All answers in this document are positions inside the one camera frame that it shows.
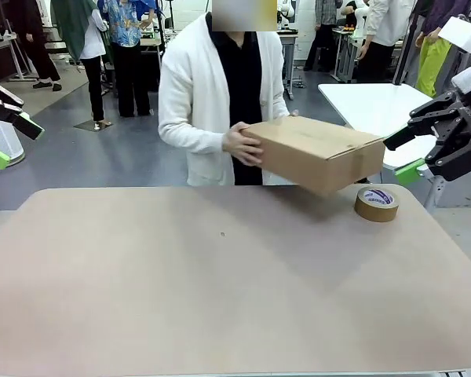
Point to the person's right hand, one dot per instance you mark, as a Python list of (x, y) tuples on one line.
[(241, 147)]

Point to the bystander in white jacket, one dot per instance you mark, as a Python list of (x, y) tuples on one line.
[(384, 23)]

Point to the person's left hand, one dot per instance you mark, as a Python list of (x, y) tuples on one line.
[(293, 113)]

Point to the person in white cardigan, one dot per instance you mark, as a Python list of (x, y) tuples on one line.
[(196, 78)]

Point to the bystander in black clothes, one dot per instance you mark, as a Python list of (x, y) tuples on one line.
[(35, 47)]

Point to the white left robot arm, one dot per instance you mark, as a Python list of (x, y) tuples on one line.
[(4, 143)]

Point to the person's left forearm white sleeve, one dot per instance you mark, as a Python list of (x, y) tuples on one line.
[(278, 106)]

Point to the bystander in lime green trousers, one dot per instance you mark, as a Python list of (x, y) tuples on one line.
[(431, 66)]

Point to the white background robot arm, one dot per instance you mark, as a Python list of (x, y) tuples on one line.
[(288, 12)]

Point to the grey floor plate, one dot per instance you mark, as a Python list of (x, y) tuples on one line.
[(90, 125)]

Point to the bystander in blue floral shirt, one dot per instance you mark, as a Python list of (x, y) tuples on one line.
[(129, 70)]

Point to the brown cardboard box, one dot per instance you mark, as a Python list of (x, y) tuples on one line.
[(318, 157)]

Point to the brown packing tape roll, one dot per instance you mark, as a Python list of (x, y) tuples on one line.
[(377, 206)]

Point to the grey workbench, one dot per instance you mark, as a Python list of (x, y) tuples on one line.
[(288, 39)]

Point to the wooden side desk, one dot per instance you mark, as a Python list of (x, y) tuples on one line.
[(0, 43)]

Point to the bystander in dark outfit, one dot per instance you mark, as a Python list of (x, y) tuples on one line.
[(323, 35)]

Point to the white table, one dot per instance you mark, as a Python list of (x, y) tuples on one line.
[(369, 106)]

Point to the bystander with green scarf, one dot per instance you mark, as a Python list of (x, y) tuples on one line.
[(92, 70)]

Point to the black pole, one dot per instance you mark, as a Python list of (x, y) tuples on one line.
[(406, 43)]

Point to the person's right forearm white sleeve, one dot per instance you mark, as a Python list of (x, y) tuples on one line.
[(188, 141)]

